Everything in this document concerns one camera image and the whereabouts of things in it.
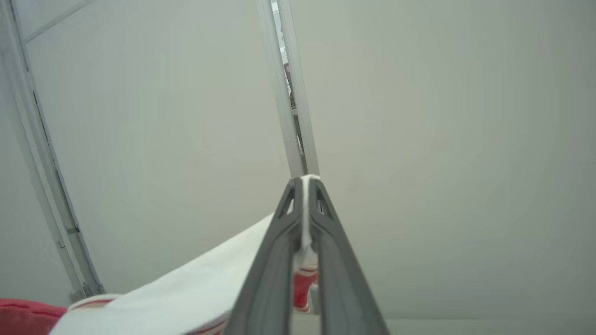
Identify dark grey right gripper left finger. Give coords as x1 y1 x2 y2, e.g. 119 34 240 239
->
224 177 304 335

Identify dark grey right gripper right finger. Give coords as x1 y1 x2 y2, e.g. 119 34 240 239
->
309 178 390 335

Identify red shorts with white stripe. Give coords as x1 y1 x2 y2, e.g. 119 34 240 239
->
0 174 323 335

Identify white ceiling track rail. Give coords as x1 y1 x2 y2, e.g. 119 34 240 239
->
255 0 321 179
0 0 106 304

